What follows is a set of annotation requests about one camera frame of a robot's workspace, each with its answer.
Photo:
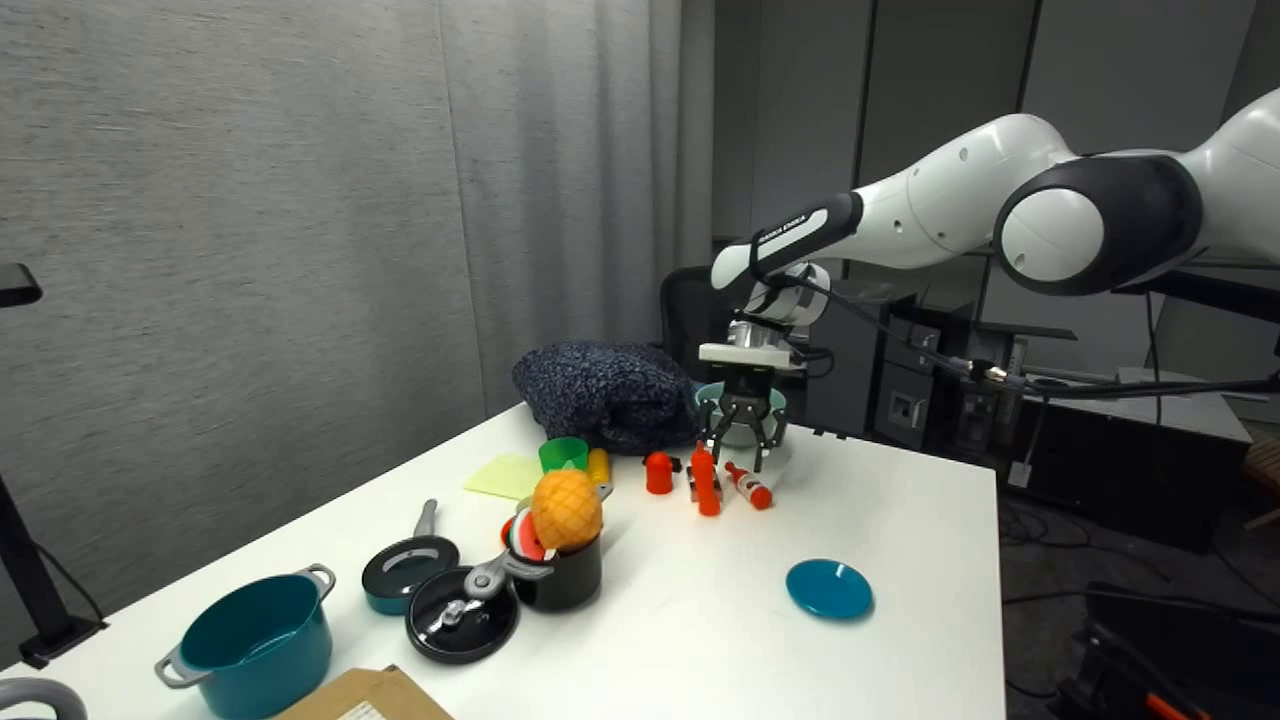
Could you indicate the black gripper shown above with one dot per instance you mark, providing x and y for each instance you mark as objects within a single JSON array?
[{"x": 755, "y": 390}]

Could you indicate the brown cardboard box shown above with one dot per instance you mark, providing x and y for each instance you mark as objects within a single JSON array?
[{"x": 366, "y": 697}]

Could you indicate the orange toy pineapple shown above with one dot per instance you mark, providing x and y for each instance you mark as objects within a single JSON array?
[{"x": 565, "y": 508}]

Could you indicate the spice jar with red cap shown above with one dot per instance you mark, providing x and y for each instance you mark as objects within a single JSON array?
[{"x": 748, "y": 487}]

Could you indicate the short red bottle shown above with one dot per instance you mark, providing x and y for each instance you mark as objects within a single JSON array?
[{"x": 660, "y": 471}]

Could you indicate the tall red sauce bottle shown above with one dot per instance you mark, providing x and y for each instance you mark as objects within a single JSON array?
[{"x": 700, "y": 481}]

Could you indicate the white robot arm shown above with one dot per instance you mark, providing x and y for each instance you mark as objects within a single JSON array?
[{"x": 934, "y": 202}]

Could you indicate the black computer tower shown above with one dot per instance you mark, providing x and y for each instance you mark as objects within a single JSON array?
[{"x": 923, "y": 374}]

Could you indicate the teal bowl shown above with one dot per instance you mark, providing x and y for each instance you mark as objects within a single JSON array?
[{"x": 705, "y": 399}]

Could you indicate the small black frying pan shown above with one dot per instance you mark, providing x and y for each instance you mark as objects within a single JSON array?
[{"x": 407, "y": 568}]

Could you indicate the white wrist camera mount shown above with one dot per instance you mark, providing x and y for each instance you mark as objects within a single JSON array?
[{"x": 747, "y": 352}]

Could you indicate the teal plate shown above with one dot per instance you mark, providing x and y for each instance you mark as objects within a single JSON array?
[{"x": 830, "y": 589}]

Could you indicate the dark knitted cloth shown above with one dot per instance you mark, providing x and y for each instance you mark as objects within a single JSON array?
[{"x": 603, "y": 395}]

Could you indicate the grey curtain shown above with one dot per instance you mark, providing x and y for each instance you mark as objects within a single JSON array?
[{"x": 587, "y": 172}]

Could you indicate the red toy food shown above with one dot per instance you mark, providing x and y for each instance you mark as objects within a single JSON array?
[{"x": 526, "y": 537}]

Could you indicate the yellow notepad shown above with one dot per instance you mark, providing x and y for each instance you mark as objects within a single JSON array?
[{"x": 505, "y": 479}]

